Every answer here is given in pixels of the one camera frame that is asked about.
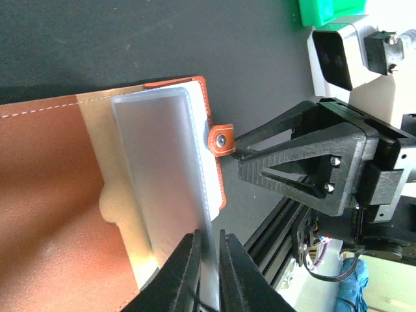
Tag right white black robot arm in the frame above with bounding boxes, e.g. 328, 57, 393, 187
234, 98, 415, 265

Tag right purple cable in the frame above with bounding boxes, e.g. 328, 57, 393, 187
308, 240, 332, 270

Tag blue cloth object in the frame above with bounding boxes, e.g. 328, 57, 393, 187
334, 259, 369, 312

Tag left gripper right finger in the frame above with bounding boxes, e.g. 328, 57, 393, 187
219, 230, 294, 312

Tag black aluminium rail base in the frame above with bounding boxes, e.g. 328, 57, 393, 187
244, 197, 314, 287

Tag clear plastic bin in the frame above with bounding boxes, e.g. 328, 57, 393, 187
331, 15, 380, 42

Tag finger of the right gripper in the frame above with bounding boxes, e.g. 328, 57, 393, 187
234, 101, 325, 156
239, 122, 377, 216

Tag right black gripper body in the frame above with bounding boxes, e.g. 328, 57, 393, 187
351, 108, 415, 224

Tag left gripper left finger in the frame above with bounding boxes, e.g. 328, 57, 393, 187
123, 230, 202, 311

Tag green plastic bin middle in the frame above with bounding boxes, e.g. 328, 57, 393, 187
298, 0, 367, 27

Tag brown leather card holder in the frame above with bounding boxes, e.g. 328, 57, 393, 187
1, 76, 233, 311

